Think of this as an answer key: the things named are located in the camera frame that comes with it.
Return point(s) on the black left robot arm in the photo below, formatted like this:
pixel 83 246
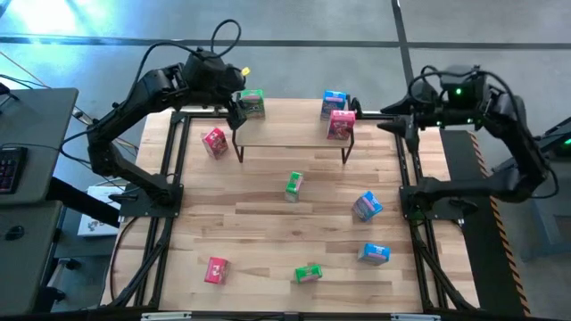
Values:
pixel 134 96

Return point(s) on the black backlit keyboard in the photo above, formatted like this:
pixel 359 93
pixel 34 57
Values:
pixel 11 171

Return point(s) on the silver metal bracket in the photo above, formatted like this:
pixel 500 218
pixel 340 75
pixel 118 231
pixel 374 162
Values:
pixel 415 317
pixel 165 316

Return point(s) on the small yellow tag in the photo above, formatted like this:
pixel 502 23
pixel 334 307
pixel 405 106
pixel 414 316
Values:
pixel 245 70

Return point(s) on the black desk support beam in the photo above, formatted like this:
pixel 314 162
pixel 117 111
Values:
pixel 80 200

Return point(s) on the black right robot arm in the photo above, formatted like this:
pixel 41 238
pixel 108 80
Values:
pixel 522 147

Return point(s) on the white cardboard box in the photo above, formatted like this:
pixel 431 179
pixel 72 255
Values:
pixel 93 227

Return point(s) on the red Froot Loops cereal box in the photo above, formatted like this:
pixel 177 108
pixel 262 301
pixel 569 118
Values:
pixel 215 143
pixel 341 127
pixel 217 270

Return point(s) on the black computer mouse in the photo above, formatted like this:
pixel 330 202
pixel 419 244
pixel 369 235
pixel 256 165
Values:
pixel 14 232

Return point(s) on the black aluminium table frame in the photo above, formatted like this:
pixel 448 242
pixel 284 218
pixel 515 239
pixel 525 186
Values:
pixel 374 116

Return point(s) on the green Apple Jacks cereal box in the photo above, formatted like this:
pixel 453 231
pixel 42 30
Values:
pixel 308 273
pixel 293 187
pixel 254 109

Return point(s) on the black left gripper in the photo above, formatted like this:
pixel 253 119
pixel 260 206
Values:
pixel 225 80

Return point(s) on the grey desk top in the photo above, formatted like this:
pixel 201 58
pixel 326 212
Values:
pixel 27 267
pixel 15 120

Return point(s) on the black table clamp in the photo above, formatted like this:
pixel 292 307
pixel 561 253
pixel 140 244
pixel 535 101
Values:
pixel 356 104

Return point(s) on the blue Rice Krispies cereal box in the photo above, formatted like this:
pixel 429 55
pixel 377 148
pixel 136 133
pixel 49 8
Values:
pixel 374 254
pixel 368 206
pixel 332 104

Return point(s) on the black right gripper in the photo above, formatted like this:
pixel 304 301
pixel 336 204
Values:
pixel 426 102

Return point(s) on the wooden shelf with black legs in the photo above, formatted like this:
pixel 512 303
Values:
pixel 290 129

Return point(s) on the black hazard-striped floor mat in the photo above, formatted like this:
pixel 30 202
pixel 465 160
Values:
pixel 482 267

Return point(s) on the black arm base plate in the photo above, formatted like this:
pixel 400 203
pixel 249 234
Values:
pixel 134 210
pixel 448 213

